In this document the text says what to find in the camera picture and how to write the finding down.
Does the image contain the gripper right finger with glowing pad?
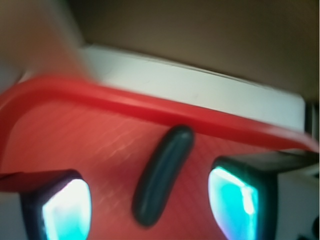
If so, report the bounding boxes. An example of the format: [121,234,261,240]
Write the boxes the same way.
[208,150,313,240]

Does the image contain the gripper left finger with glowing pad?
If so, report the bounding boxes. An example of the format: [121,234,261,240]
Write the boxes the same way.
[0,169,91,240]

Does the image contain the dark green plastic pickle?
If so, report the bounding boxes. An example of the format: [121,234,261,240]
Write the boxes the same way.
[131,124,195,228]

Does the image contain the red plastic tray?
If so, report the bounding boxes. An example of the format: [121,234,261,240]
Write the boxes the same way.
[0,76,319,240]

